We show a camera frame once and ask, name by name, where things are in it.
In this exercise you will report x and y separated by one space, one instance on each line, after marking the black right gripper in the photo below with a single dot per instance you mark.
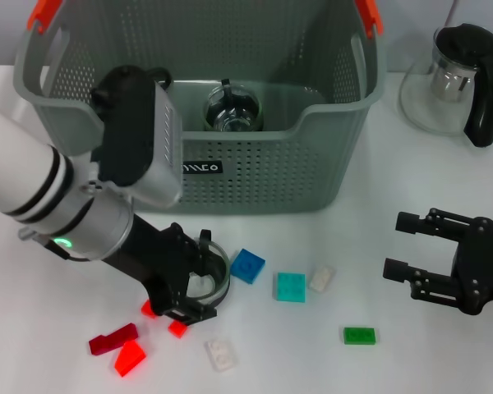
485 271

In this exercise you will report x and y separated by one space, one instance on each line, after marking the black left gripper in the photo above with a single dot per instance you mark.
156 262

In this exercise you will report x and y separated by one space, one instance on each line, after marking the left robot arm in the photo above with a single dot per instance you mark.
24 164

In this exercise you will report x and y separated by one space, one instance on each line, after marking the grey perforated storage basket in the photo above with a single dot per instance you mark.
271 180

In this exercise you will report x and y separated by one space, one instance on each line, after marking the small red square brick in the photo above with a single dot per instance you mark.
147 310
177 329

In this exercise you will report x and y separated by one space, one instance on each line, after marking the blue square brick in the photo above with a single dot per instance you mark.
248 266

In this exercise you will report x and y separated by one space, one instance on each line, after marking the white two-stud brick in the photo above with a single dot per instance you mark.
322 279
221 356

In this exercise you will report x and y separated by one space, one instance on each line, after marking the teal square brick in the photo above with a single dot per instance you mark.
291 287

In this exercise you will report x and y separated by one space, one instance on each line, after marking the bright red slope brick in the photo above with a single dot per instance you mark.
129 359

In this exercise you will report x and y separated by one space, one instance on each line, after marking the dark red long brick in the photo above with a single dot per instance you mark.
113 339

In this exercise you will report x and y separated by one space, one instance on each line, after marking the green two-stud brick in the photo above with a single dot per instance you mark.
359 335

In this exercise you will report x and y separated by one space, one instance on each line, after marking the black clay teapot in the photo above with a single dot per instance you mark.
123 74

